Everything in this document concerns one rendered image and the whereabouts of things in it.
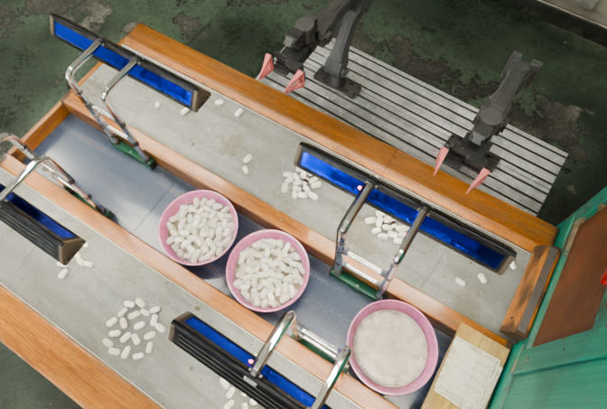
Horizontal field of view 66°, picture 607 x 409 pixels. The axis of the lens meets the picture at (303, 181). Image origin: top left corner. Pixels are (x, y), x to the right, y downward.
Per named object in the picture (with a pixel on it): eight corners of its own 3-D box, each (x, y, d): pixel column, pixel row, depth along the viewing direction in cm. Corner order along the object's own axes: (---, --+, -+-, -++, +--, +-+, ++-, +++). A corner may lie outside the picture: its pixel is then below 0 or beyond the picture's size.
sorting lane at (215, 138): (124, 47, 198) (122, 43, 196) (543, 263, 150) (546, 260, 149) (74, 97, 187) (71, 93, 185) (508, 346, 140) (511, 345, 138)
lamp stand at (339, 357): (295, 330, 148) (285, 301, 108) (350, 366, 143) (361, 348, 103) (262, 385, 141) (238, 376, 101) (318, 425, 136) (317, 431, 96)
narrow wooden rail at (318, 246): (81, 106, 192) (69, 89, 183) (500, 348, 145) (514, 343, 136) (72, 116, 191) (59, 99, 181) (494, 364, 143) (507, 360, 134)
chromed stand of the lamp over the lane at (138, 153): (144, 112, 188) (98, 31, 148) (183, 134, 182) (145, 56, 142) (113, 147, 181) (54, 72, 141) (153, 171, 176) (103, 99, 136)
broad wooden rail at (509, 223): (153, 51, 214) (138, 21, 198) (537, 246, 167) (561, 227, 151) (135, 69, 210) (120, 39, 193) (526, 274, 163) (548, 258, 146)
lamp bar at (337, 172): (307, 144, 136) (306, 131, 130) (512, 250, 120) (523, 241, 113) (293, 165, 133) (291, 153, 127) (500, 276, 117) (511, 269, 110)
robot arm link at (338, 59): (336, 79, 179) (365, -5, 159) (322, 72, 181) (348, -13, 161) (343, 76, 183) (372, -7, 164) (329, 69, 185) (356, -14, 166)
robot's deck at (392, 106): (305, 30, 210) (304, 23, 207) (564, 159, 177) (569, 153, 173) (172, 176, 179) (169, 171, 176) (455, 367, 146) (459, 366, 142)
